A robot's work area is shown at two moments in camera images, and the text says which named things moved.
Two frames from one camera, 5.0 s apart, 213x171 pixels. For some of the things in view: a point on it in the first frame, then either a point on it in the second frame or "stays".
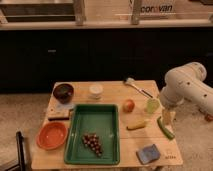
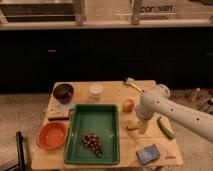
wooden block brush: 61,114 stays
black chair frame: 20,166 stays
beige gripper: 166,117 → 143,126
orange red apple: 128,106 stays
